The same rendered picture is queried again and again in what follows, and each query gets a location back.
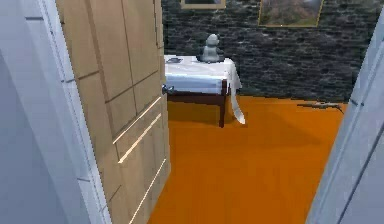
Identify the dark wooden table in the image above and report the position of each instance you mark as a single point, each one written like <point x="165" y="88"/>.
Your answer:
<point x="200" y="98"/>

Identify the white tablecloth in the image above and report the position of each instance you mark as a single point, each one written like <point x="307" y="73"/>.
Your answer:
<point x="200" y="71"/>

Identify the small dark flat object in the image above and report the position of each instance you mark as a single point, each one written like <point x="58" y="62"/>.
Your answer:
<point x="174" y="60"/>

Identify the grey teddy bear figure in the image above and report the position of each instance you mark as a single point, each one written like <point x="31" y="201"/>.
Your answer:
<point x="210" y="50"/>

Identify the light wooden room door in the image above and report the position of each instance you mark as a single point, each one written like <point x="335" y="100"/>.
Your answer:
<point x="113" y="100"/>

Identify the small gold framed picture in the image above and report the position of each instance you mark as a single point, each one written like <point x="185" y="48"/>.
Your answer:
<point x="202" y="3"/>

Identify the gold framed landscape picture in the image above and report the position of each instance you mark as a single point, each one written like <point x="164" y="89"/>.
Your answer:
<point x="289" y="12"/>

